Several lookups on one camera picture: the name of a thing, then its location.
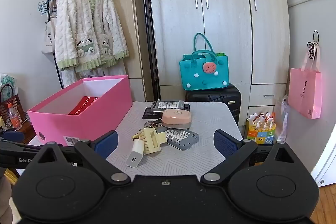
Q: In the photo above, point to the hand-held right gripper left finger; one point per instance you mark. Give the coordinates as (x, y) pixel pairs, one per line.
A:
(107, 144)

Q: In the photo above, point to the light wooden cabinet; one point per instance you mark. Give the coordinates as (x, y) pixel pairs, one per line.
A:
(128, 16)

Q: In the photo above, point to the brown woven basket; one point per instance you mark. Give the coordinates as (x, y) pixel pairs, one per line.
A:
(5, 106)

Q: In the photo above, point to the red glasses-print box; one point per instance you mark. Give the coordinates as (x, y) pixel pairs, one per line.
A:
(84, 106)

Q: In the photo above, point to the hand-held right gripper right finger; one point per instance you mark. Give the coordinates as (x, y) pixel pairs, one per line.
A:
(224, 144)

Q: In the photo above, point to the teal tote bag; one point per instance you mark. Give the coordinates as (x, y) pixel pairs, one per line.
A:
(204, 74)

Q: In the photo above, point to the pink compact case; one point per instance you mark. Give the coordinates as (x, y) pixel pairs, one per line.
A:
(176, 119)

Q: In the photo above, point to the wooden nightstand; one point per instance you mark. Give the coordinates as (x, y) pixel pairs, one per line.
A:
(26, 132)

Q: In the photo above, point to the white plastic bag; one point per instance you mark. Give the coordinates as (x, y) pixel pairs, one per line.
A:
(284, 113)

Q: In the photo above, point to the white charger plug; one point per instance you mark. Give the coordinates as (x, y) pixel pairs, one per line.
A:
(135, 154)

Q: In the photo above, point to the black clothes rack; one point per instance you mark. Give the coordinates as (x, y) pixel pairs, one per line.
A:
(149, 29)

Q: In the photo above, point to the cream hair claw clip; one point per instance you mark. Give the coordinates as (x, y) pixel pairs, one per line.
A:
(151, 141)

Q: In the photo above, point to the white fluffy cardigan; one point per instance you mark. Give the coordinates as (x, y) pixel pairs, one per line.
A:
(86, 29)

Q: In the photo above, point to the black flat battery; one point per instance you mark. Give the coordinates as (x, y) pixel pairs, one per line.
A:
(151, 115)

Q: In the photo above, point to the pink cardboard box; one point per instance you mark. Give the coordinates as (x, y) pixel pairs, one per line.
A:
(78, 121)

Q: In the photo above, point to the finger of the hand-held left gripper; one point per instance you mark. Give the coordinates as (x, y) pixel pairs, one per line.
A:
(11, 136)
(15, 154)

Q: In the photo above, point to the white pyjama pants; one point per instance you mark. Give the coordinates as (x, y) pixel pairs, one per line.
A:
(97, 73)

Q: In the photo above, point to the grey patterned table cover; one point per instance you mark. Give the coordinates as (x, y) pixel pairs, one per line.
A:
(204, 124)

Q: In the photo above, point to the black suitcase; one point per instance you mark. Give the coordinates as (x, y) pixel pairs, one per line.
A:
(212, 96)

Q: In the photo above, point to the beige wardrobe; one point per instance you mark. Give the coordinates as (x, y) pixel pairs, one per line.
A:
(223, 16)

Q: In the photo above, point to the pink paper bag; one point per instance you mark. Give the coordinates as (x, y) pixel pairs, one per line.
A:
(305, 92)

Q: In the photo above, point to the orange drink bottle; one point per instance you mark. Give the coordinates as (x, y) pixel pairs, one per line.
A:
(14, 117)

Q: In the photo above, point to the grey portable router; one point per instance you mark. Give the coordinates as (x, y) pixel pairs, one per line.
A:
(168, 105)
(181, 138)

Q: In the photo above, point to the white canvas tote bag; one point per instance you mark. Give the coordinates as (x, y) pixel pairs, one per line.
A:
(48, 37)

